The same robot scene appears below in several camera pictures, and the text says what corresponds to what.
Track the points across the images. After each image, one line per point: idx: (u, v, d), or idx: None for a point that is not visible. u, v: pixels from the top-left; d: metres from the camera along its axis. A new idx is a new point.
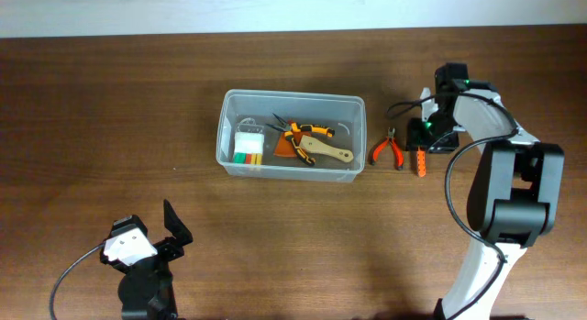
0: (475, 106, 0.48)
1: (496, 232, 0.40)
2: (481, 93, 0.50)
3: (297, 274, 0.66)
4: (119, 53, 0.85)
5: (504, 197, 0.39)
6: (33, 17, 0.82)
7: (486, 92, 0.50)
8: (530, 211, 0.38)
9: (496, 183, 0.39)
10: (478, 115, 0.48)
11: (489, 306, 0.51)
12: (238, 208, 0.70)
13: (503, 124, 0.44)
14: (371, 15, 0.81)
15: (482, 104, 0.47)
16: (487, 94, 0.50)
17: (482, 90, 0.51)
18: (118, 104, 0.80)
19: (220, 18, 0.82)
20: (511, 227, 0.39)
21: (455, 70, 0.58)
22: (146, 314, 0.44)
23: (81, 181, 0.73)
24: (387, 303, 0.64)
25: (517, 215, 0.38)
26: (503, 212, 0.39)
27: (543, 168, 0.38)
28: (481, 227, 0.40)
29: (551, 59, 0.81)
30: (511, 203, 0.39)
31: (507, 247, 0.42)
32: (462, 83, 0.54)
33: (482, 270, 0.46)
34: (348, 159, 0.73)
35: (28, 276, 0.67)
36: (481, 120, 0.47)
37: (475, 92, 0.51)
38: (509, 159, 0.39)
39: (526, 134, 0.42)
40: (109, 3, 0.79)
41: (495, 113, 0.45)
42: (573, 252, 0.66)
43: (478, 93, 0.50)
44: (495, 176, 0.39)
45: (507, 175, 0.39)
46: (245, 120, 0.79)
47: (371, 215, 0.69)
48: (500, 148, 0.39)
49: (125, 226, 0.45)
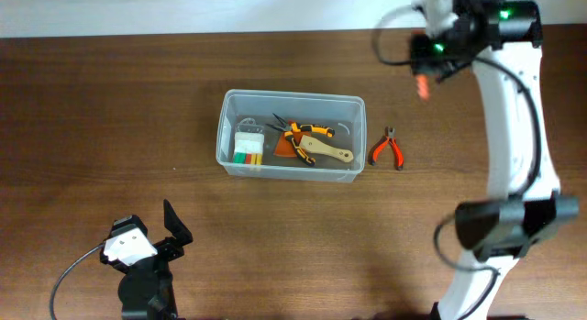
0: (508, 98, 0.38)
1: (487, 258, 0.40)
2: (515, 62, 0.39)
3: (296, 275, 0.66)
4: (119, 53, 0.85)
5: (501, 239, 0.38)
6: (32, 17, 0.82)
7: (529, 58, 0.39)
8: (523, 243, 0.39)
9: (498, 236, 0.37)
10: (498, 113, 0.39)
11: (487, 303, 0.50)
12: (238, 208, 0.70)
13: (526, 153, 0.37)
14: (371, 15, 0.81)
15: (514, 93, 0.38)
16: (522, 66, 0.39)
17: (519, 44, 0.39)
18: (117, 104, 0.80)
19: (220, 18, 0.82)
20: (501, 249, 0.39)
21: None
22: (146, 314, 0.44)
23: (80, 181, 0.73)
24: (386, 303, 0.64)
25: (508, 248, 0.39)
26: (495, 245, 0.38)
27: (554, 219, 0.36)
28: (472, 250, 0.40)
29: (551, 59, 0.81)
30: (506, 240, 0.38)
31: (501, 260, 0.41)
32: (489, 15, 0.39)
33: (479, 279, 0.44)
34: (348, 159, 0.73)
35: (27, 276, 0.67)
36: (497, 122, 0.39)
37: (510, 56, 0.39)
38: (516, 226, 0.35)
39: (545, 176, 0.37)
40: (109, 2, 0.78)
41: (526, 125, 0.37)
42: (573, 252, 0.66)
43: (514, 60, 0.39)
44: (497, 233, 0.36)
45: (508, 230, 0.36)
46: (245, 120, 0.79)
47: (371, 215, 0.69)
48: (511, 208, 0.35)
49: (125, 226, 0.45)
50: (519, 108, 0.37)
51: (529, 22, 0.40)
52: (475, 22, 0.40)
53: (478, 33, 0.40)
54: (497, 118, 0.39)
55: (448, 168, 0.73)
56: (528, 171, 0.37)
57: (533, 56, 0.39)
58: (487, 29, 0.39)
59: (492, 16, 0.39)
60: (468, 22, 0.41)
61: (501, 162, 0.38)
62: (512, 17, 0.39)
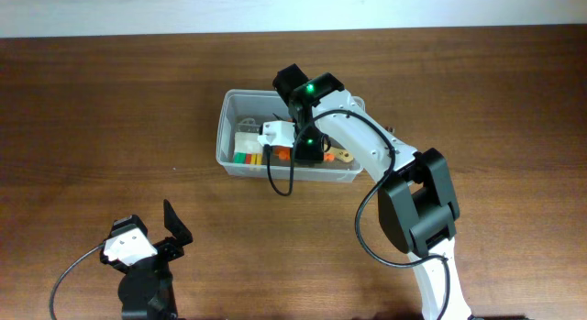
0: (342, 126, 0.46)
1: (424, 248, 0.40)
2: (334, 103, 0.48)
3: (296, 275, 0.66)
4: (119, 53, 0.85)
5: (415, 218, 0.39)
6: (33, 17, 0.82)
7: (339, 96, 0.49)
8: (434, 213, 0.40)
9: (404, 213, 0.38)
10: (348, 142, 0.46)
11: (460, 300, 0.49)
12: (238, 208, 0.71)
13: (377, 147, 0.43)
14: (371, 14, 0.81)
15: (342, 121, 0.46)
16: (342, 103, 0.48)
17: (331, 96, 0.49)
18: (117, 104, 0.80)
19: (220, 18, 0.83)
20: (428, 233, 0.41)
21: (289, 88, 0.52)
22: (146, 314, 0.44)
23: (80, 181, 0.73)
24: (386, 303, 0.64)
25: (426, 224, 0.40)
26: (417, 228, 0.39)
27: (433, 175, 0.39)
28: (407, 248, 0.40)
29: (550, 59, 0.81)
30: (421, 219, 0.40)
31: (439, 248, 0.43)
32: (301, 95, 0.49)
33: (434, 277, 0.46)
34: (348, 159, 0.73)
35: (27, 275, 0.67)
36: (352, 146, 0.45)
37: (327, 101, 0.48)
38: (405, 193, 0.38)
39: (403, 149, 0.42)
40: (108, 2, 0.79)
41: (368, 134, 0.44)
42: (573, 252, 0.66)
43: (331, 101, 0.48)
44: (404, 210, 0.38)
45: (409, 203, 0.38)
46: (245, 120, 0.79)
47: (371, 215, 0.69)
48: (392, 185, 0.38)
49: (125, 226, 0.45)
50: (351, 124, 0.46)
51: (328, 86, 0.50)
52: (300, 105, 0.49)
53: (306, 110, 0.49)
54: (349, 143, 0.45)
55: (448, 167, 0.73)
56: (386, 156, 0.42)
57: (342, 93, 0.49)
58: (309, 106, 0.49)
59: (306, 97, 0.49)
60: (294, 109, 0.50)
61: (372, 168, 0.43)
62: (317, 90, 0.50)
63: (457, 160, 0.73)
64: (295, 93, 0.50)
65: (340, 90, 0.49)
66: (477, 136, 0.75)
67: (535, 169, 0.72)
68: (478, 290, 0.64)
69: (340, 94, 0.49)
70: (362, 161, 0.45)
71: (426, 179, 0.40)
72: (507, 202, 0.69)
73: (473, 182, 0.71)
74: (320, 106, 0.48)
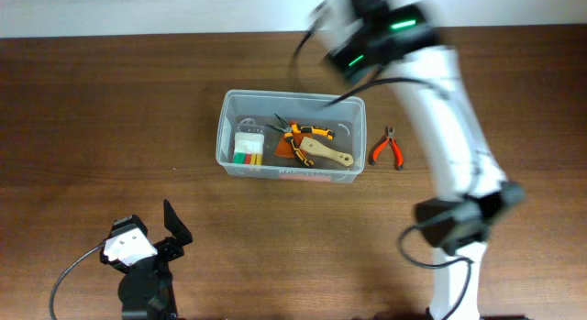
0: (433, 109, 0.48)
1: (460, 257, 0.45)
2: (426, 71, 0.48)
3: (296, 275, 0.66)
4: (119, 53, 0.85)
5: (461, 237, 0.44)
6: (32, 17, 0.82)
7: (437, 63, 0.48)
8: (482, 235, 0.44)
9: (459, 234, 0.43)
10: (428, 127, 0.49)
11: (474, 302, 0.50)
12: (238, 208, 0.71)
13: (460, 154, 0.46)
14: None
15: (432, 104, 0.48)
16: (438, 72, 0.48)
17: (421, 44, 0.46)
18: (117, 104, 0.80)
19: (219, 18, 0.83)
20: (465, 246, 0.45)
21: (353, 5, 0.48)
22: (146, 314, 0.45)
23: (80, 181, 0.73)
24: (386, 303, 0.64)
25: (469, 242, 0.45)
26: (459, 245, 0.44)
27: (507, 206, 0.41)
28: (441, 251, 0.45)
29: (551, 59, 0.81)
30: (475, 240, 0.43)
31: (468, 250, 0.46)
32: (385, 29, 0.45)
33: (455, 274, 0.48)
34: (348, 161, 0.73)
35: (28, 275, 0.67)
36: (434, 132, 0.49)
37: (421, 68, 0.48)
38: (470, 221, 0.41)
39: (486, 171, 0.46)
40: (108, 2, 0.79)
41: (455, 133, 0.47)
42: (573, 252, 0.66)
43: (428, 69, 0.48)
44: (460, 230, 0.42)
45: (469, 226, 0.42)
46: (245, 120, 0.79)
47: (371, 215, 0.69)
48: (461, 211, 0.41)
49: (124, 226, 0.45)
50: (437, 110, 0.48)
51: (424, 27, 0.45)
52: (381, 39, 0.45)
53: (387, 47, 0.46)
54: (431, 129, 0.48)
55: None
56: (467, 170, 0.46)
57: (437, 53, 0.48)
58: (391, 44, 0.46)
59: (388, 30, 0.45)
60: (369, 40, 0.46)
61: (446, 171, 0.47)
62: (401, 24, 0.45)
63: None
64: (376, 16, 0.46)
65: (442, 49, 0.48)
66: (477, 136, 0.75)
67: (536, 170, 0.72)
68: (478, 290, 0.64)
69: (435, 50, 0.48)
70: (438, 153, 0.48)
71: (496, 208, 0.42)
72: None
73: None
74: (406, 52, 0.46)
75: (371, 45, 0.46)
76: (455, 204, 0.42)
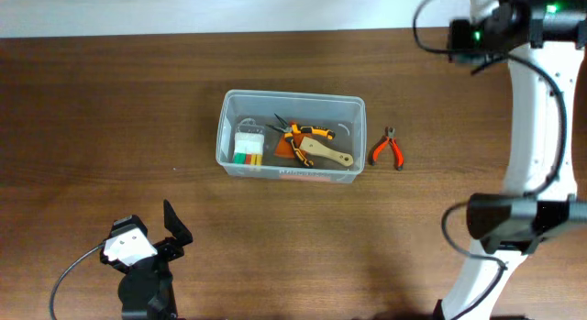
0: (537, 99, 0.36)
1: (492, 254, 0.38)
2: (552, 63, 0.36)
3: (296, 275, 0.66)
4: (119, 53, 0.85)
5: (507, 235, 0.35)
6: (33, 18, 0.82)
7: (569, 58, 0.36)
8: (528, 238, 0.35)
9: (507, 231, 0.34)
10: (526, 118, 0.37)
11: (490, 302, 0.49)
12: (238, 208, 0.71)
13: (548, 156, 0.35)
14: (371, 15, 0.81)
15: (546, 96, 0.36)
16: (561, 69, 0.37)
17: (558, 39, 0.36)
18: (117, 104, 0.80)
19: (219, 18, 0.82)
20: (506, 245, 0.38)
21: None
22: (147, 314, 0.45)
23: (80, 181, 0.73)
24: (386, 303, 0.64)
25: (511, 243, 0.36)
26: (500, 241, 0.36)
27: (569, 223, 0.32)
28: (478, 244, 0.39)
29: None
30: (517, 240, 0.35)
31: (507, 254, 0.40)
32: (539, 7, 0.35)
33: (482, 276, 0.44)
34: (348, 161, 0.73)
35: (27, 275, 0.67)
36: (525, 124, 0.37)
37: (548, 55, 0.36)
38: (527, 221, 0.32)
39: (563, 183, 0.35)
40: (108, 3, 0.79)
41: (549, 130, 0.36)
42: (574, 252, 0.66)
43: (559, 60, 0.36)
44: (508, 231, 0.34)
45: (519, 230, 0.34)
46: (245, 120, 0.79)
47: (371, 215, 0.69)
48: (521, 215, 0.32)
49: (124, 226, 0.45)
50: (541, 108, 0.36)
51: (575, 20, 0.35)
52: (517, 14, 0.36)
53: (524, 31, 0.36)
54: (529, 124, 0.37)
55: (448, 168, 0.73)
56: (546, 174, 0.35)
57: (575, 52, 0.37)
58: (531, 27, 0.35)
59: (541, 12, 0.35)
60: (510, 13, 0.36)
61: (523, 170, 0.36)
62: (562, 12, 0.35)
63: (457, 160, 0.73)
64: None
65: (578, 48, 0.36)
66: (478, 136, 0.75)
67: None
68: None
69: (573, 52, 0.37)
70: (524, 150, 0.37)
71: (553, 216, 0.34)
72: None
73: (472, 182, 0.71)
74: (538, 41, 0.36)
75: (504, 16, 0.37)
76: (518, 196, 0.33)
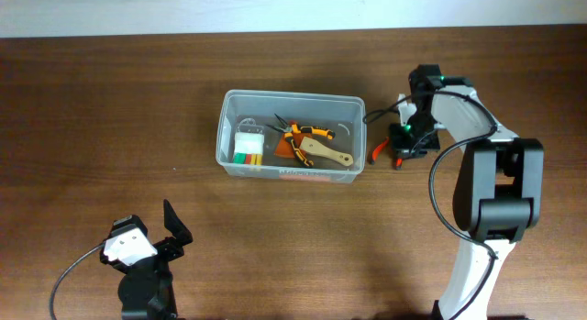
0: (456, 105, 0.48)
1: (484, 231, 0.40)
2: (458, 91, 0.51)
3: (296, 275, 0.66)
4: (119, 53, 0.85)
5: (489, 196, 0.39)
6: (34, 17, 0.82)
7: (461, 89, 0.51)
8: (513, 204, 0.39)
9: (482, 182, 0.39)
10: (457, 122, 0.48)
11: (490, 292, 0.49)
12: (238, 208, 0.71)
13: (481, 122, 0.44)
14: (371, 15, 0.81)
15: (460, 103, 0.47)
16: (464, 93, 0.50)
17: (458, 87, 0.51)
18: (118, 103, 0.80)
19: (219, 17, 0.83)
20: (498, 224, 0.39)
21: (452, 81, 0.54)
22: (146, 314, 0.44)
23: (80, 180, 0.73)
24: (386, 303, 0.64)
25: (502, 211, 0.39)
26: (489, 208, 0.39)
27: (526, 164, 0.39)
28: (469, 227, 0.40)
29: (551, 59, 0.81)
30: (497, 201, 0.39)
31: (497, 244, 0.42)
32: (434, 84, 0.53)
33: (475, 268, 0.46)
34: (348, 161, 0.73)
35: (28, 274, 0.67)
36: (457, 124, 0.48)
37: (451, 90, 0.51)
38: (490, 160, 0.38)
39: (503, 130, 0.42)
40: (109, 2, 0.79)
41: (470, 112, 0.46)
42: (573, 251, 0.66)
43: (459, 89, 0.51)
44: (479, 177, 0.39)
45: (491, 174, 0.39)
46: (245, 120, 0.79)
47: (371, 215, 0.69)
48: (481, 149, 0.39)
49: (125, 226, 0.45)
50: (467, 109, 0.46)
51: (459, 78, 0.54)
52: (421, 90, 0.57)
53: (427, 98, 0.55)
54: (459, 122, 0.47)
55: (448, 168, 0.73)
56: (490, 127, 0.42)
57: (469, 88, 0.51)
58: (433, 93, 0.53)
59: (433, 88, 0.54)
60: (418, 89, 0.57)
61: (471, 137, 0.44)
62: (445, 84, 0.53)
63: (456, 160, 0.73)
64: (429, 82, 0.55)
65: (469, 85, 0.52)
66: None
67: None
68: None
69: (467, 88, 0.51)
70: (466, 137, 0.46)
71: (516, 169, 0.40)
72: None
73: None
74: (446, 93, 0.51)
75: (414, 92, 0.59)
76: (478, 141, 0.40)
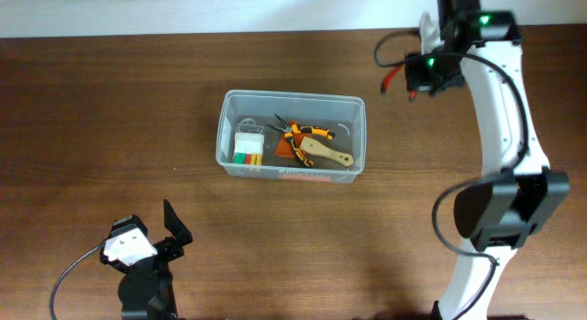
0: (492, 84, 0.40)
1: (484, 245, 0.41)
2: (501, 55, 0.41)
3: (297, 275, 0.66)
4: (119, 53, 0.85)
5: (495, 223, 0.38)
6: (33, 17, 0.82)
7: (508, 50, 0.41)
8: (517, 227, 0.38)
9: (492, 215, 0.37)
10: (486, 106, 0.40)
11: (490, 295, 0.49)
12: (238, 208, 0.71)
13: (514, 131, 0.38)
14: (371, 15, 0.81)
15: (498, 82, 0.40)
16: (506, 60, 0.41)
17: (502, 45, 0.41)
18: (117, 103, 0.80)
19: (219, 17, 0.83)
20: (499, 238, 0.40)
21: (494, 21, 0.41)
22: (146, 314, 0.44)
23: (80, 181, 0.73)
24: (386, 303, 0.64)
25: (503, 232, 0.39)
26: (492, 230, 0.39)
27: (544, 202, 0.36)
28: (469, 238, 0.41)
29: (551, 59, 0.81)
30: (503, 226, 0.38)
31: (498, 250, 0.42)
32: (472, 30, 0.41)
33: (476, 275, 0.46)
34: (348, 161, 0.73)
35: (28, 275, 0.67)
36: (487, 112, 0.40)
37: (493, 50, 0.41)
38: (508, 199, 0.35)
39: (534, 154, 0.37)
40: (109, 2, 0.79)
41: (506, 104, 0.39)
42: (573, 251, 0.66)
43: (503, 54, 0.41)
44: (492, 208, 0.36)
45: (503, 209, 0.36)
46: (245, 120, 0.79)
47: (371, 215, 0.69)
48: (501, 183, 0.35)
49: (125, 226, 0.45)
50: (503, 94, 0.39)
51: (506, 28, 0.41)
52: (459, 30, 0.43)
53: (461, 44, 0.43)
54: (489, 108, 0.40)
55: (448, 168, 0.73)
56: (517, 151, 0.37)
57: (514, 51, 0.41)
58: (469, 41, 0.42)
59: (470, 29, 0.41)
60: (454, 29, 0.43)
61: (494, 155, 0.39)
62: (489, 27, 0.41)
63: (456, 160, 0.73)
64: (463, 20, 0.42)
65: (515, 43, 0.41)
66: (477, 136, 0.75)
67: None
68: None
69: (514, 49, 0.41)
70: (489, 137, 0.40)
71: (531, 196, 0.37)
72: None
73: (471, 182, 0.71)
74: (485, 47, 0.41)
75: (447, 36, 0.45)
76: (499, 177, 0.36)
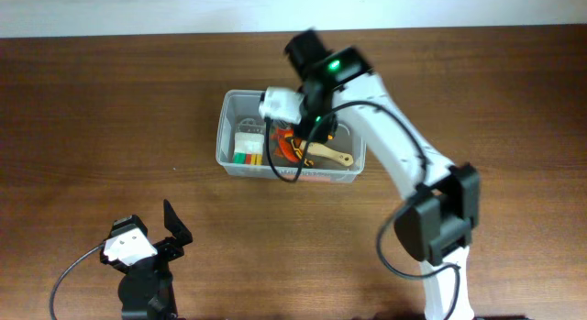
0: (368, 121, 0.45)
1: (439, 256, 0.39)
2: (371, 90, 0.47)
3: (296, 275, 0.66)
4: (118, 53, 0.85)
5: (437, 233, 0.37)
6: (32, 17, 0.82)
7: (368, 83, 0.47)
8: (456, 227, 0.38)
9: (429, 229, 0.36)
10: (378, 145, 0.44)
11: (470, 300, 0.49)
12: (238, 208, 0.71)
13: (407, 152, 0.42)
14: (371, 14, 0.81)
15: (373, 113, 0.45)
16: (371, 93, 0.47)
17: (359, 80, 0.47)
18: (117, 104, 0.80)
19: (219, 17, 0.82)
20: (448, 242, 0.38)
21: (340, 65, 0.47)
22: (146, 314, 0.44)
23: (78, 181, 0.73)
24: (386, 303, 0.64)
25: (447, 237, 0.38)
26: (437, 241, 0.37)
27: (465, 193, 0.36)
28: (423, 257, 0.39)
29: (550, 58, 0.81)
30: (443, 232, 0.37)
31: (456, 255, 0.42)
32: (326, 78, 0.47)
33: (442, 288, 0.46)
34: (348, 161, 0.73)
35: (27, 275, 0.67)
36: (382, 149, 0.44)
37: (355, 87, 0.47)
38: (434, 211, 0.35)
39: (434, 160, 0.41)
40: (108, 2, 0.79)
41: (389, 133, 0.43)
42: (573, 251, 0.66)
43: (363, 88, 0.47)
44: (426, 225, 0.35)
45: (435, 221, 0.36)
46: (245, 120, 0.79)
47: (371, 215, 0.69)
48: (421, 201, 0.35)
49: (124, 226, 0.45)
50: (384, 122, 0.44)
51: (358, 68, 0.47)
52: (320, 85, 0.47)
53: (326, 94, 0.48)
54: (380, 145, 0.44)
55: None
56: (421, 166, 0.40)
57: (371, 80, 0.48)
58: (331, 88, 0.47)
59: (327, 77, 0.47)
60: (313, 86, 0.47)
61: (402, 175, 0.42)
62: (340, 71, 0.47)
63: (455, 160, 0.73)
64: (316, 70, 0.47)
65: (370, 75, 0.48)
66: (476, 136, 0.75)
67: (535, 170, 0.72)
68: (478, 290, 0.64)
69: (370, 79, 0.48)
70: (395, 171, 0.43)
71: (452, 192, 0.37)
72: (507, 202, 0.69)
73: None
74: (347, 91, 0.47)
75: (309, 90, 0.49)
76: (415, 195, 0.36)
